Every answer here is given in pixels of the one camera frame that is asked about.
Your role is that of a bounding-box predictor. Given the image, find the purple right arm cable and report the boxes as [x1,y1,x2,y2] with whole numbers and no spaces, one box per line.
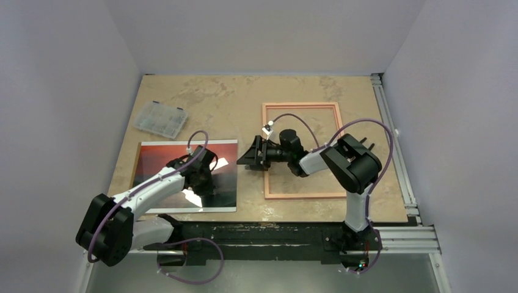
[267,113,395,276]

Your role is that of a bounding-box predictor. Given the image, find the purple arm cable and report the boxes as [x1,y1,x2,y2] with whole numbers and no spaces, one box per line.
[267,113,395,276]
[86,130,225,286]

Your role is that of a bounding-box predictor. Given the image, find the clear plastic organizer box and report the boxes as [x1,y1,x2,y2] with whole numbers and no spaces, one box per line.
[133,101,188,140]

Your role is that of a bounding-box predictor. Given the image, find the aluminium rail frame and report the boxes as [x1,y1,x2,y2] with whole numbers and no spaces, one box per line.
[75,73,452,293]

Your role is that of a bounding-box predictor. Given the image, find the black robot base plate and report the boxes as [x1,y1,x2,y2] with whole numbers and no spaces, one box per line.
[144,222,382,271]

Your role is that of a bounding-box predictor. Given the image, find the yellow black pliers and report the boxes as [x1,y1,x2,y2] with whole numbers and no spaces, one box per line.
[360,137,376,151]

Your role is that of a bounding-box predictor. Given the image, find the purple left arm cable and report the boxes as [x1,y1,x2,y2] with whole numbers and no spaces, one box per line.
[86,130,225,286]

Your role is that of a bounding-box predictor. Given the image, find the sunset photo print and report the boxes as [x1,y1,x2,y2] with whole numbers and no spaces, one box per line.
[131,139,238,214]

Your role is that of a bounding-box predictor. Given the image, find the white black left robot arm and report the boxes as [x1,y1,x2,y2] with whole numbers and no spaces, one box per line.
[75,145,217,267]

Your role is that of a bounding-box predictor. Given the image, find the pink wooden picture frame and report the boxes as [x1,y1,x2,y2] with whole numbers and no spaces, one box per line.
[262,102,346,200]

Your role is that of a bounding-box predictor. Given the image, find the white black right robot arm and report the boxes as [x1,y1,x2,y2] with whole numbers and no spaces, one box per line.
[236,129,382,248]

